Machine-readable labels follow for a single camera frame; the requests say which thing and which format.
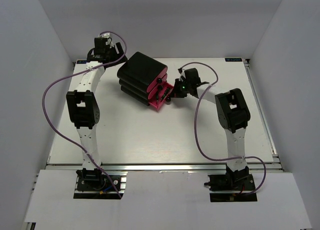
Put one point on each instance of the pink drawer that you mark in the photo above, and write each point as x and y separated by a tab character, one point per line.
157	85
151	98
160	76

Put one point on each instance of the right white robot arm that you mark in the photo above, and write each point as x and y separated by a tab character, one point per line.
232	112

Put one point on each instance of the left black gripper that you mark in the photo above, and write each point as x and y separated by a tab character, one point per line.
113	49

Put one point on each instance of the pink bottom drawer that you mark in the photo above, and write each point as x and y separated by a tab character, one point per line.
151	98

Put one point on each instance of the pink top drawer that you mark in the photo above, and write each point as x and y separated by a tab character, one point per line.
160	76

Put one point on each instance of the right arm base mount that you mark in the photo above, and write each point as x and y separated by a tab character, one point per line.
232	187

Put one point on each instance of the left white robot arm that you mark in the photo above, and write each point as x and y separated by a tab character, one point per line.
81	103

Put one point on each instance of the blue label sticker left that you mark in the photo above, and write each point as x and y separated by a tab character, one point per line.
81	62

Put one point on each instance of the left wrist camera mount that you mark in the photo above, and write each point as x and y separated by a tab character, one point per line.
107	38

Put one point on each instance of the black drawer cabinet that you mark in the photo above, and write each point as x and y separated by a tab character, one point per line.
137	74

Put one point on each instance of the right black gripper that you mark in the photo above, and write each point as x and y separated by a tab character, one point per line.
177	93

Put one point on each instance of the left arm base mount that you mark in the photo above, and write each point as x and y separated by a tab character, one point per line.
94	185

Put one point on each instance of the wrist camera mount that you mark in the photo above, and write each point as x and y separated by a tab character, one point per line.
182	77
107	38

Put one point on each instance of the blue label sticker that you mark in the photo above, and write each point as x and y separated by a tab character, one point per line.
81	62
233	60

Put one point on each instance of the white foreground board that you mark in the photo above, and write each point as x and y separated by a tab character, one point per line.
165	201

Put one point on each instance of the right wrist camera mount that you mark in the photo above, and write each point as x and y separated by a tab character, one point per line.
182	77

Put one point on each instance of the blue label sticker right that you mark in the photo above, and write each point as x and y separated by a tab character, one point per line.
233	60

